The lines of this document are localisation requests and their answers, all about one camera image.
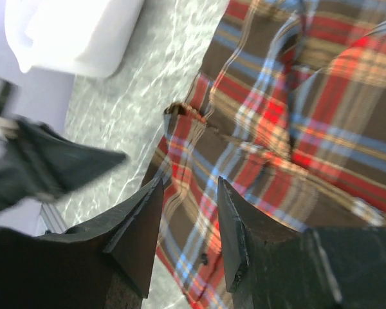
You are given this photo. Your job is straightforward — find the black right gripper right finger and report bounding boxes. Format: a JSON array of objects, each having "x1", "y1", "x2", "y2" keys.
[{"x1": 217, "y1": 179, "x2": 386, "y2": 308}]

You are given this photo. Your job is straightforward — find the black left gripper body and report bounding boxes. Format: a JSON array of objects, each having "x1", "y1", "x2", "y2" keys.
[{"x1": 0, "y1": 117, "x2": 39, "y2": 212}]

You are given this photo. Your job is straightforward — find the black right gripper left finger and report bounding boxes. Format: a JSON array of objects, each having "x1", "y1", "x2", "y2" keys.
[{"x1": 0, "y1": 178, "x2": 163, "y2": 308}]

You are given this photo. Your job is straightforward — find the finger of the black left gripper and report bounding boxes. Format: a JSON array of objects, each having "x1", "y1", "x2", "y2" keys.
[{"x1": 15, "y1": 118, "x2": 127, "y2": 201}]

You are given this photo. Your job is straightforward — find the red brown plaid shirt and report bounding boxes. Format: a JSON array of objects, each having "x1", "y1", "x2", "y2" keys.
[{"x1": 143, "y1": 1, "x2": 386, "y2": 308}]

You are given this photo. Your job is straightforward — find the white plastic laundry basket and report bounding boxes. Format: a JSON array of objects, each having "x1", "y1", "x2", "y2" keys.
[{"x1": 5, "y1": 0, "x2": 143, "y2": 78}]

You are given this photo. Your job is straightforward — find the aluminium mounting rail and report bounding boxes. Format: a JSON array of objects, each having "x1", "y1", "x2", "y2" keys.
[{"x1": 33, "y1": 203, "x2": 67, "y2": 236}]

